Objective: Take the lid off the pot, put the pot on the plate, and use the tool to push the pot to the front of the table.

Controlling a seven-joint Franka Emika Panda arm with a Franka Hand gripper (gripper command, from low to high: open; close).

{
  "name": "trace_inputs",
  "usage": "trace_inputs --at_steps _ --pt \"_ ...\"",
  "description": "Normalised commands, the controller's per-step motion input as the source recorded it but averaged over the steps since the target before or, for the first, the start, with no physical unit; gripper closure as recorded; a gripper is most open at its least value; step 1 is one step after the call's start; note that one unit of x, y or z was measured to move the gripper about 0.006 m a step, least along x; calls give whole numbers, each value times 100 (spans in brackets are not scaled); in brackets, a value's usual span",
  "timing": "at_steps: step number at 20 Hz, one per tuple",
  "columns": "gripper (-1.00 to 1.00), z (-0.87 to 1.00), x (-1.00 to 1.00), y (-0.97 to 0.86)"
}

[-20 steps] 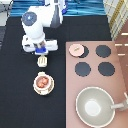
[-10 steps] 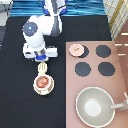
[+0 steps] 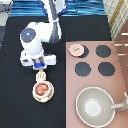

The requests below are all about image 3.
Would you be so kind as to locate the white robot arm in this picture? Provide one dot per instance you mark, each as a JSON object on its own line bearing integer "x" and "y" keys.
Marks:
{"x": 36, "y": 33}

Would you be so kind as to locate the black burner bottom left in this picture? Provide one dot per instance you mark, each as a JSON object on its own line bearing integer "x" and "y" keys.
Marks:
{"x": 82, "y": 69}

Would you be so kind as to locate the pink stove board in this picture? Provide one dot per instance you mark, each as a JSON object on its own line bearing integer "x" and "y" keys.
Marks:
{"x": 114, "y": 84}

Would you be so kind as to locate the pink pot lid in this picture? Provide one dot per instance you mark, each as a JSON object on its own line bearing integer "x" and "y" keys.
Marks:
{"x": 76, "y": 50}

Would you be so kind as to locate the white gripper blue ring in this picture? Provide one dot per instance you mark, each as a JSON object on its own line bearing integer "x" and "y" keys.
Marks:
{"x": 37, "y": 63}

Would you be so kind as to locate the black burner top left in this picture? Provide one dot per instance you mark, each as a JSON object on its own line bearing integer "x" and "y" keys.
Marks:
{"x": 86, "y": 52}

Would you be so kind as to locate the cream round plate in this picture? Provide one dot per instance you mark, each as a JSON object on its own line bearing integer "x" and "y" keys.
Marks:
{"x": 43, "y": 100}

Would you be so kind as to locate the black table mat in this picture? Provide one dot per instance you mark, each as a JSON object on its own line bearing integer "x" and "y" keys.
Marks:
{"x": 18, "y": 108}

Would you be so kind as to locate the black burner bottom right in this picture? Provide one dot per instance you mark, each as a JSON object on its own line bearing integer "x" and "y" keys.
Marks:
{"x": 106, "y": 68}

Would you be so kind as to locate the black burner top right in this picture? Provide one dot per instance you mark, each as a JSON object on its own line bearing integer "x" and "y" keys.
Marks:
{"x": 103, "y": 51}

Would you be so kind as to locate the pink pot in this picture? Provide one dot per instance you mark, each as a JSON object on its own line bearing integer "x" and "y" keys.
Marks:
{"x": 41, "y": 90}

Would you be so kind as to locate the black burner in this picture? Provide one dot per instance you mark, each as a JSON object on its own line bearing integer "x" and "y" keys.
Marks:
{"x": 86, "y": 52}
{"x": 103, "y": 51}
{"x": 106, "y": 68}
{"x": 82, "y": 69}

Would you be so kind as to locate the grey wok pan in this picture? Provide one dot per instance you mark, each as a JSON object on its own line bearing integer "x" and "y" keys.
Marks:
{"x": 96, "y": 108}

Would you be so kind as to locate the cream slotted spatula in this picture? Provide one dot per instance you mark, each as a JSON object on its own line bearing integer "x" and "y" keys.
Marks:
{"x": 40, "y": 76}

